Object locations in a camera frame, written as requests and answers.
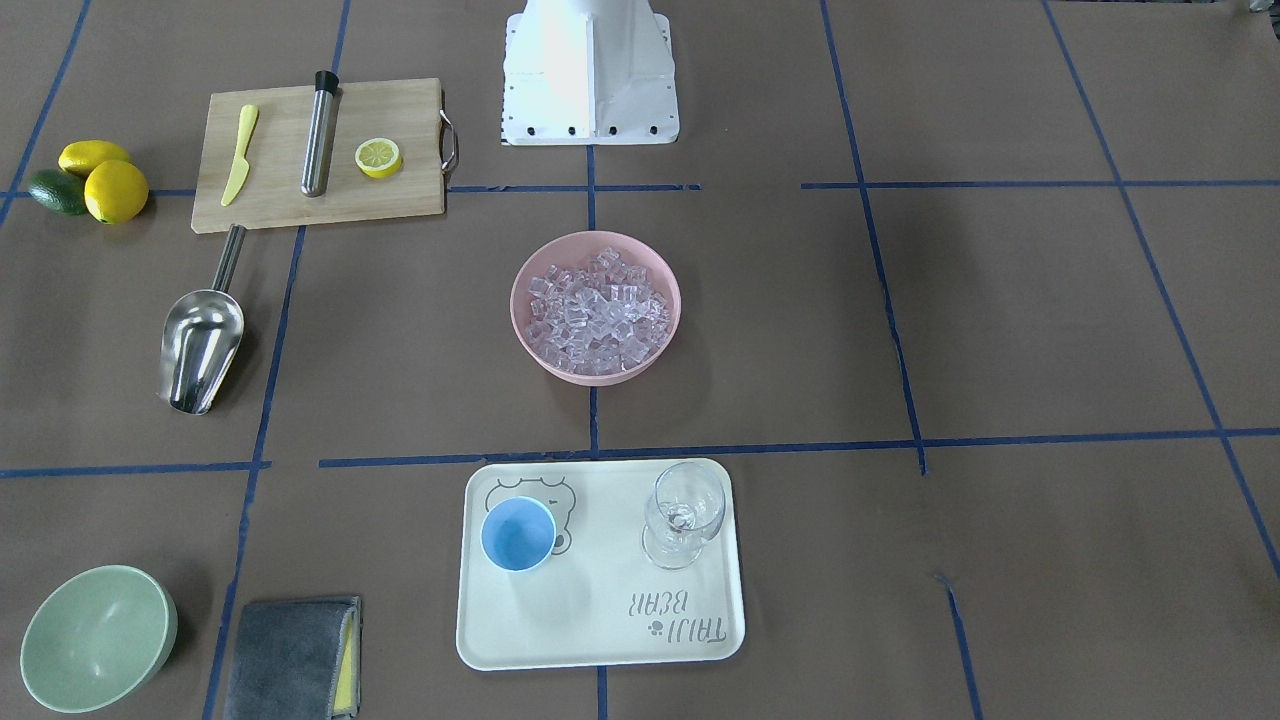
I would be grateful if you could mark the steel ice scoop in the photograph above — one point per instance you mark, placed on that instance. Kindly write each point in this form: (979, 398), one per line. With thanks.
(201, 335)

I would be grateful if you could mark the pile of ice cubes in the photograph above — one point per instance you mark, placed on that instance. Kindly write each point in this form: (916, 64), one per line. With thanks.
(601, 317)

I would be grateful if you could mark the light blue cup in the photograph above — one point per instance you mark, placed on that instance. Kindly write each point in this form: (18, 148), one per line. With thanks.
(519, 534)

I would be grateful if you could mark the pink bowl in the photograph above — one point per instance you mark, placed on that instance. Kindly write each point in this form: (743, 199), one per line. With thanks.
(569, 250)

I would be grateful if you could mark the clear wine glass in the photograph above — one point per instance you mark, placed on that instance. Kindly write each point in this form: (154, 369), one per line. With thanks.
(683, 513)

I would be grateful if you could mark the cream bear serving tray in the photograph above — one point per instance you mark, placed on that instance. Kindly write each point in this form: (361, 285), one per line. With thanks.
(597, 600)

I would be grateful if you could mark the lemon half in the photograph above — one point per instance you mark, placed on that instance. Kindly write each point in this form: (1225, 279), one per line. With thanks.
(379, 158)

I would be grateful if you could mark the steel muddler black tip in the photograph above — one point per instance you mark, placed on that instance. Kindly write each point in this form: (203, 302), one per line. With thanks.
(319, 146)

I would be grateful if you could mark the yellow plastic knife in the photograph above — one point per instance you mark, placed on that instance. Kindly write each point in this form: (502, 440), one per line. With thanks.
(240, 165)

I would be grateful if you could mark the grey and yellow cloth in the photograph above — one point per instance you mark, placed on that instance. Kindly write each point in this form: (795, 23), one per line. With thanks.
(297, 659)

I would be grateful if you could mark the whole yellow lemon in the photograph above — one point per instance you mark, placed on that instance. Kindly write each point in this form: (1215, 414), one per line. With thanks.
(115, 192)

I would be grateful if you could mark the green lime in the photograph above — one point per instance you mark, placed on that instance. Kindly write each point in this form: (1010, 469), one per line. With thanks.
(58, 190)

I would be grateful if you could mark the green bowl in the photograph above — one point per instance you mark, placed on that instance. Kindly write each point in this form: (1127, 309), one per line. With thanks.
(97, 638)

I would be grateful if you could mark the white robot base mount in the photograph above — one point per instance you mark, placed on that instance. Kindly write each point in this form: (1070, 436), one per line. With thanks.
(589, 73)

